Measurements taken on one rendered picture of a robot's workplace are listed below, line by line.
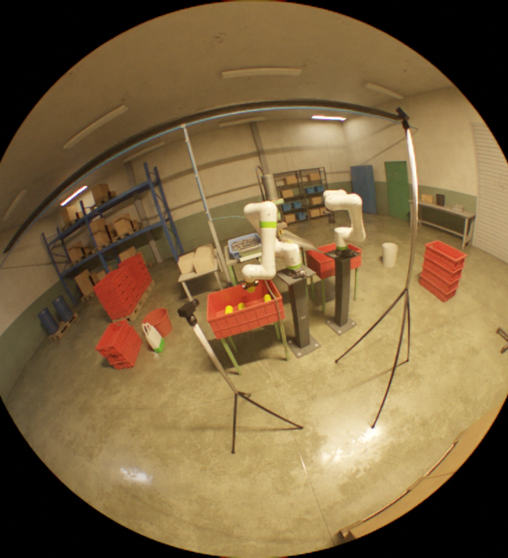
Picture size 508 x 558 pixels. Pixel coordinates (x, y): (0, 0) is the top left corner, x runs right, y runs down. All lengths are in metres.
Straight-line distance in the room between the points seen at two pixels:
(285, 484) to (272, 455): 0.28
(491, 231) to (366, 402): 5.23
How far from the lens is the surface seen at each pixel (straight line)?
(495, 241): 6.04
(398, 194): 7.36
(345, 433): 1.72
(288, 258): 1.46
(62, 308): 7.13
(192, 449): 1.93
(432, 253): 3.05
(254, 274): 1.27
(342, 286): 1.95
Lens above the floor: 1.66
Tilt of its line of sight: 27 degrees down
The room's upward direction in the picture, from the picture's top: 15 degrees counter-clockwise
